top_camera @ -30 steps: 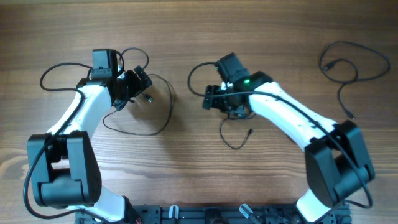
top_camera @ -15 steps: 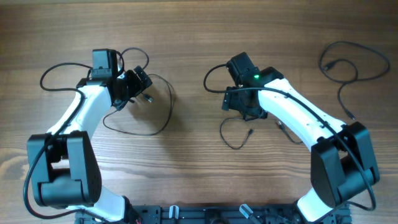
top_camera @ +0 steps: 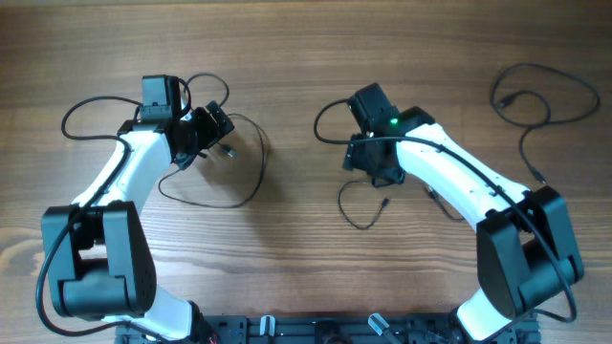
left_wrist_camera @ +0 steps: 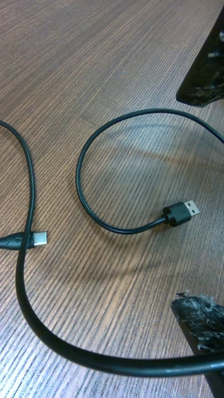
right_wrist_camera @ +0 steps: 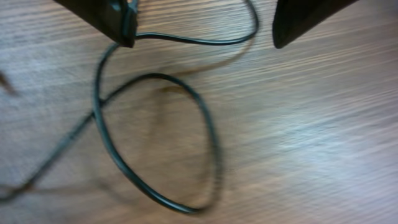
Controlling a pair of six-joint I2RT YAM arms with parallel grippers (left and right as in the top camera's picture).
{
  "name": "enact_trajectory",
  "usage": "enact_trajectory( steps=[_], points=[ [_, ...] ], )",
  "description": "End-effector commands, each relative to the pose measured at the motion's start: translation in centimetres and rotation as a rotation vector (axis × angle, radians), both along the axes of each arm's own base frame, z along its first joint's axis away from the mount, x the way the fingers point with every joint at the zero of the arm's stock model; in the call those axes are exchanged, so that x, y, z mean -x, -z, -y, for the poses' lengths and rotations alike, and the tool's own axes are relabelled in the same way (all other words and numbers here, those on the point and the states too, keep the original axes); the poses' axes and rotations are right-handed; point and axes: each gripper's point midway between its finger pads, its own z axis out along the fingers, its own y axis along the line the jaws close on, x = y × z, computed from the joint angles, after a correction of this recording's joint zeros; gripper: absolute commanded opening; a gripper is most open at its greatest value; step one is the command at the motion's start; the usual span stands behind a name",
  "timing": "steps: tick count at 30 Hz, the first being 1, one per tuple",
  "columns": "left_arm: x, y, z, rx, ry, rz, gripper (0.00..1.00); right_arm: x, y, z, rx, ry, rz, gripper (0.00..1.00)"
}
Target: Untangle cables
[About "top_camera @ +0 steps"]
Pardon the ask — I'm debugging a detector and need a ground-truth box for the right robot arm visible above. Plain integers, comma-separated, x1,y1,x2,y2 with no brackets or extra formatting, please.
343,83,584,342

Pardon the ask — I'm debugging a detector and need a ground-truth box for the camera cable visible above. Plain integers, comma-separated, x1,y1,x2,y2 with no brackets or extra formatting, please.
313,98,579,341
33,96,192,343

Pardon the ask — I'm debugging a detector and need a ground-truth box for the black cable bundle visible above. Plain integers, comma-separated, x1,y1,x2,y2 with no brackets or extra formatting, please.
157,72,272,210

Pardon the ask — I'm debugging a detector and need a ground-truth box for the right camera cable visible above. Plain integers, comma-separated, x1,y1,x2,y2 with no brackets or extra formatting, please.
313,98,579,341

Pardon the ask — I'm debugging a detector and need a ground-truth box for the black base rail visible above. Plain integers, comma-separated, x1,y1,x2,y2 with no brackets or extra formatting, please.
114,312,541,344

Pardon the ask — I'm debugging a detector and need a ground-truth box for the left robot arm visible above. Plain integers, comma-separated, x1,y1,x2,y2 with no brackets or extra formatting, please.
34,75,233,343

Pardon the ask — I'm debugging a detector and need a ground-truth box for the separated black cable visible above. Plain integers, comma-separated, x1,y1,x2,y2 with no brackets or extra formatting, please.
337,177,468,231
489,62,601,185

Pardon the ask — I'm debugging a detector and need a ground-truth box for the left camera cable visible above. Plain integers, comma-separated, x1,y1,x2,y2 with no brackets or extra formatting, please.
33,96,192,343

